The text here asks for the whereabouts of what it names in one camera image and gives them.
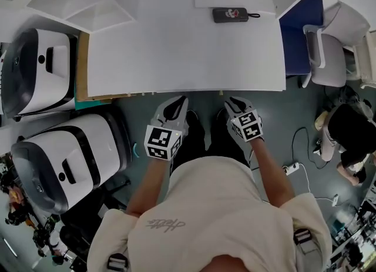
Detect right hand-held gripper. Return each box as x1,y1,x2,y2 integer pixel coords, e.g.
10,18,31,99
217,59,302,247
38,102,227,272
224,96,266,143

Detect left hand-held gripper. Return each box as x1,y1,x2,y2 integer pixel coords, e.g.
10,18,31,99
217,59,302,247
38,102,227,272
143,95,190,162

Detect person's left forearm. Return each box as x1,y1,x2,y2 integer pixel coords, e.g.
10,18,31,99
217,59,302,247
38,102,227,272
125,146,177,219

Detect white desk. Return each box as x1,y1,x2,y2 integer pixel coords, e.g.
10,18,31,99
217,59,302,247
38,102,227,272
87,0,287,98

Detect person's black right shoe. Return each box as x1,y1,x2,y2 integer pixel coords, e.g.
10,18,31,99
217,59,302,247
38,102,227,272
216,108,230,123

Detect person's black shoe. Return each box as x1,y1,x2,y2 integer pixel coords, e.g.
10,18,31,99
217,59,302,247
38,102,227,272
186,110,201,126
216,108,230,123

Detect person's black left shoe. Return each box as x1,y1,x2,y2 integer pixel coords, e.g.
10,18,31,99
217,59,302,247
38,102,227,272
186,110,201,126

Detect person's black trousers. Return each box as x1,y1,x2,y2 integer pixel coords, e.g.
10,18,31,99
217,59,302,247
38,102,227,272
169,117,251,177

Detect white power strip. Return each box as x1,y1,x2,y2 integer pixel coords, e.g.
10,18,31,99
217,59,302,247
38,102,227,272
282,162,300,176

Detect teal mat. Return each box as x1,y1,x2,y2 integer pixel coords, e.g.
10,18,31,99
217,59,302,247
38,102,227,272
74,98,113,112

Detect black power bank with sticker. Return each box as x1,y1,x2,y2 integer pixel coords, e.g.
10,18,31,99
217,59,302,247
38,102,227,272
211,6,261,24

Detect blue partition panel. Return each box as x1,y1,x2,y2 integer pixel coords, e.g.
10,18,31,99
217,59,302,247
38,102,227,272
278,0,325,78

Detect brown cardboard sheet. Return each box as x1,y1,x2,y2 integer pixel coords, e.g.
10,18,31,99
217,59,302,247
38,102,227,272
75,31,136,103

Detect grey and white office chair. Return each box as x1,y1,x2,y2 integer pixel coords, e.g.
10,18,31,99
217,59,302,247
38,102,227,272
301,0,371,89

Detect person's cream shirt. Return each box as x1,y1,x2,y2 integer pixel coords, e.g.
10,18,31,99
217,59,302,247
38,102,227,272
86,156,333,272

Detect black bag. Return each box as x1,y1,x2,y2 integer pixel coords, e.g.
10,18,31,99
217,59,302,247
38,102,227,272
337,85,373,115

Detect white and black machine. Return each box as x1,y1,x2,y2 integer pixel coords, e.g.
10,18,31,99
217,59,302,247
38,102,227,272
10,113,132,216
0,28,79,119

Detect white shelf unit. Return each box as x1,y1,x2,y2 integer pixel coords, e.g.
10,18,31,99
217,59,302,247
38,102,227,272
26,0,138,33

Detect black harness buckle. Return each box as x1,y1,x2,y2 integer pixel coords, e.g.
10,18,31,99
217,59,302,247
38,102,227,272
293,228,313,246
106,252,129,272

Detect pile of tools and parts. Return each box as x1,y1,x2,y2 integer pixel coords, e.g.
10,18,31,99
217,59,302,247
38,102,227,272
0,152,64,266

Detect black cable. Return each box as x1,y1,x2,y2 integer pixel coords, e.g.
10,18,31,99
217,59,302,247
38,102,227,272
291,126,329,171

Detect white cable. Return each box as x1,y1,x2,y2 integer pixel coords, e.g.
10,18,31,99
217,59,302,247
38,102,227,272
298,163,335,203

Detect white chair frame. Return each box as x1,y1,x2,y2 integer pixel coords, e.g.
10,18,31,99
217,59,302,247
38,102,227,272
351,29,376,90

